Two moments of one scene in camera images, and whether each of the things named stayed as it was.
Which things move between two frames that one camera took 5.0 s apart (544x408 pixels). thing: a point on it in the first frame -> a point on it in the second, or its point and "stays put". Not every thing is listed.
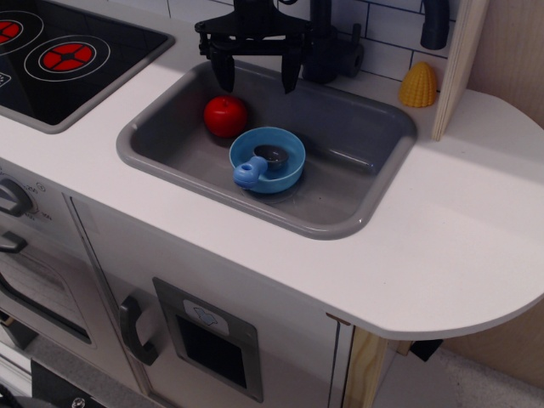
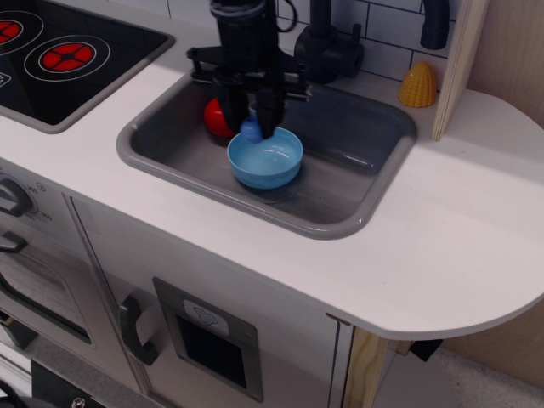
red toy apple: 225,116 stays put
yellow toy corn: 418,87 stays put
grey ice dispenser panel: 212,340 stays put
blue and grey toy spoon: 248,174 -> 251,127
